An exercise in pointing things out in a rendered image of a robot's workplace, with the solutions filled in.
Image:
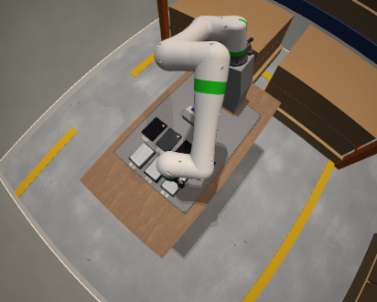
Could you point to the grey control panel with coloured keys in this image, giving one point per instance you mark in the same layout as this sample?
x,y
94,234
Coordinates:
x,y
188,115

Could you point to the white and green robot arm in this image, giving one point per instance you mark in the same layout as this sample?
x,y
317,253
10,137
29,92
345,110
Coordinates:
x,y
210,60

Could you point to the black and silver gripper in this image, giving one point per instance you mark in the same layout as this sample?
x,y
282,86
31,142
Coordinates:
x,y
181,182

